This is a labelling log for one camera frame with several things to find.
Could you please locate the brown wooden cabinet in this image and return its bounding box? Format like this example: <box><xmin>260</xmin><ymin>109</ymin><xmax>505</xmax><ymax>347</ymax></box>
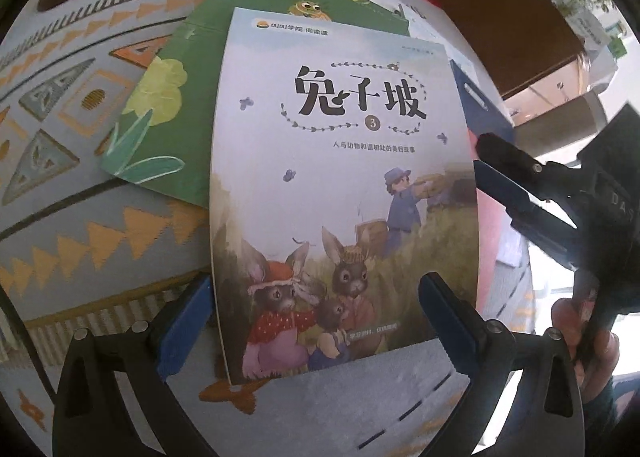
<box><xmin>425</xmin><ymin>0</ymin><xmax>608</xmax><ymax>102</ymax></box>

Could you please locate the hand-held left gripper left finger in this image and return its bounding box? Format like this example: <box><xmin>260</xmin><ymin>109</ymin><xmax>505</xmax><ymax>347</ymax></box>
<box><xmin>52</xmin><ymin>274</ymin><xmax>221</xmax><ymax>457</ymax></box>

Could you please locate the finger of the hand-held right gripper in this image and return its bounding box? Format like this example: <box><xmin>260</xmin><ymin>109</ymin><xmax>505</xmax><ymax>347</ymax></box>
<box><xmin>475</xmin><ymin>133</ymin><xmax>576</xmax><ymax>198</ymax></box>
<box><xmin>474</xmin><ymin>160</ymin><xmax>576</xmax><ymax>258</ymax></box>

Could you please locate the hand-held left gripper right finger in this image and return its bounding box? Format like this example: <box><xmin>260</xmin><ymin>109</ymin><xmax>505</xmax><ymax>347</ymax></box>
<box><xmin>417</xmin><ymin>272</ymin><xmax>586</xmax><ymax>457</ymax></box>

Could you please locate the black cable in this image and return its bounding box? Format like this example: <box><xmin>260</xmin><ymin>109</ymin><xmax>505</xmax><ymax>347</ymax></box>
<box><xmin>0</xmin><ymin>282</ymin><xmax>58</xmax><ymax>400</ymax></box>

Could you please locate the person's right hand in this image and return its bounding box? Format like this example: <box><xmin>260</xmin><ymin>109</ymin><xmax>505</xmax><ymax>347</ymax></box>
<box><xmin>550</xmin><ymin>297</ymin><xmax>623</xmax><ymax>403</ymax></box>

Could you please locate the white book with black characters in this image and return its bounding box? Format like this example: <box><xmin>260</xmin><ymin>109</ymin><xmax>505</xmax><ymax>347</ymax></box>
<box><xmin>407</xmin><ymin>4</ymin><xmax>448</xmax><ymax>50</ymax></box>

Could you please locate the pink book with robed man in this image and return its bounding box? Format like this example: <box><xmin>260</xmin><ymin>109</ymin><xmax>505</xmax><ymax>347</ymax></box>
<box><xmin>472</xmin><ymin>127</ymin><xmax>533</xmax><ymax>333</ymax></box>

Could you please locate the green book with yellow flower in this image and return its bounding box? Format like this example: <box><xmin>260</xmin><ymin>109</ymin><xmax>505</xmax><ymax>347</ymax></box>
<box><xmin>100</xmin><ymin>0</ymin><xmax>411</xmax><ymax>210</ymax></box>

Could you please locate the white book with rabbits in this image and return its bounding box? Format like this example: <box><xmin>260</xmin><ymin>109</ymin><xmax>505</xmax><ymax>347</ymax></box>
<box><xmin>209</xmin><ymin>7</ymin><xmax>483</xmax><ymax>385</ymax></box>

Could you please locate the beige thermos bottle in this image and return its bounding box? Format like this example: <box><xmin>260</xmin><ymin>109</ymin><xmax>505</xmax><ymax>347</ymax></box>
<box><xmin>515</xmin><ymin>89</ymin><xmax>608</xmax><ymax>138</ymax></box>

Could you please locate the light blue patterned table mat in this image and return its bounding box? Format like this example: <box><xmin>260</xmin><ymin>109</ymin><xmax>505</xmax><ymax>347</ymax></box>
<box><xmin>0</xmin><ymin>0</ymin><xmax>531</xmax><ymax>457</ymax></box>

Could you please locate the plain blue book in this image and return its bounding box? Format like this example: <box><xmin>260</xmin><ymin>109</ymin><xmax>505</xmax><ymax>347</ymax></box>
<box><xmin>447</xmin><ymin>59</ymin><xmax>516</xmax><ymax>142</ymax></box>

